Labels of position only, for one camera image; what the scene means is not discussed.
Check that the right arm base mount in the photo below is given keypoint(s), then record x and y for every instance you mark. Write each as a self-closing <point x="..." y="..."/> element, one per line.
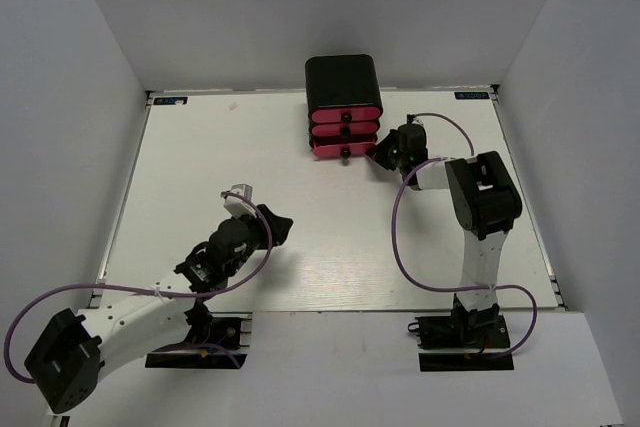
<point x="441" y="349"/>

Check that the right table logo sticker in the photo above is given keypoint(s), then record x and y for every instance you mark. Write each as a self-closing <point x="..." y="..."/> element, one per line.
<point x="471" y="95"/>

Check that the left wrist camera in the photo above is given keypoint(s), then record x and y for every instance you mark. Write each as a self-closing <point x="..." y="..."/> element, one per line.
<point x="237" y="200"/>

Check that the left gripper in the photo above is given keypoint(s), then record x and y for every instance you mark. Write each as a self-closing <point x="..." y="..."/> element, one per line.
<point x="280" y="226"/>

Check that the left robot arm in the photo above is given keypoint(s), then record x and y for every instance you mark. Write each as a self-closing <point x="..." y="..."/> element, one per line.
<point x="78" y="350"/>

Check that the left table logo sticker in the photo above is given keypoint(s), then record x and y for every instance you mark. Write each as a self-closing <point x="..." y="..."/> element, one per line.
<point x="170" y="101"/>

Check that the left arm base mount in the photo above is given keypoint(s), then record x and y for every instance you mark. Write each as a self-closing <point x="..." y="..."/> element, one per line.
<point x="219" y="343"/>

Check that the table logo sticker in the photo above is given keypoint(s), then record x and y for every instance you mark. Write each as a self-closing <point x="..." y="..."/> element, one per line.
<point x="471" y="95"/>
<point x="170" y="101"/>

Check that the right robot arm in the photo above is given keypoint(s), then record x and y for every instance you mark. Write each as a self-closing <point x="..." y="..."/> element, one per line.
<point x="486" y="204"/>

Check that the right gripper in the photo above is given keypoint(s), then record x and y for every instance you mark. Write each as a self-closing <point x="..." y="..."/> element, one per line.
<point x="380" y="152"/>

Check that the black drawer cabinet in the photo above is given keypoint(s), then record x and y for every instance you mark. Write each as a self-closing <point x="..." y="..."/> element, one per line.
<point x="341" y="80"/>

